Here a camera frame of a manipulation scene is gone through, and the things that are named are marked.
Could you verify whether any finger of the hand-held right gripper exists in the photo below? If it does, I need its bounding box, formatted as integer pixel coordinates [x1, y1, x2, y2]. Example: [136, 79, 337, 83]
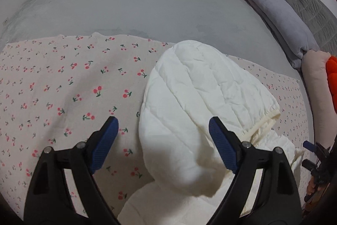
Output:
[302, 159, 316, 171]
[302, 141, 318, 152]

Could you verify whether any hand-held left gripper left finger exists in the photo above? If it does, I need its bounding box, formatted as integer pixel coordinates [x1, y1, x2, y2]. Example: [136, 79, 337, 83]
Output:
[24, 116, 122, 225]

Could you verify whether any pink pillow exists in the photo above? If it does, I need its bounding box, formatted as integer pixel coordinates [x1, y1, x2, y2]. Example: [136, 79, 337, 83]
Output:
[301, 50, 337, 159]

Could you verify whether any grey folded blanket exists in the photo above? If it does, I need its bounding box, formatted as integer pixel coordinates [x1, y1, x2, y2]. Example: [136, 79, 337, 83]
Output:
[233, 0, 320, 69]

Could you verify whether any orange pumpkin plush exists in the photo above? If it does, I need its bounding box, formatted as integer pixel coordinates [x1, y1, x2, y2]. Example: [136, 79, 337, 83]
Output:
[326, 56, 337, 120]

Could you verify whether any cherry print bed sheet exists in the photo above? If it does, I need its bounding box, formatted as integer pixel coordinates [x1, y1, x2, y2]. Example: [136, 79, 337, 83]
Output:
[0, 33, 314, 225]

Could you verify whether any person's right hand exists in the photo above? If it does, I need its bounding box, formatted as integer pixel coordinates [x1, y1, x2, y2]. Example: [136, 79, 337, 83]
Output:
[306, 177, 322, 198]

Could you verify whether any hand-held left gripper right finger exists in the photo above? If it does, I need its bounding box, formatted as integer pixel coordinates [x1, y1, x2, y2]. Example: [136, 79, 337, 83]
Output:
[208, 116, 302, 225]

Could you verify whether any grey quilted pillow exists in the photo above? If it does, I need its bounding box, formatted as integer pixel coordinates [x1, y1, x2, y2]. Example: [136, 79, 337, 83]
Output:
[276, 0, 337, 54]

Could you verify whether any grey bed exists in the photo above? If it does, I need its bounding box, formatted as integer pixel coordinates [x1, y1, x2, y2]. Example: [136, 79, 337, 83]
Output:
[0, 0, 316, 154]

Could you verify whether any white quilted hooded jacket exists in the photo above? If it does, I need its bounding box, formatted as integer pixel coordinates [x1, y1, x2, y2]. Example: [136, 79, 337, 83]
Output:
[117, 40, 305, 225]

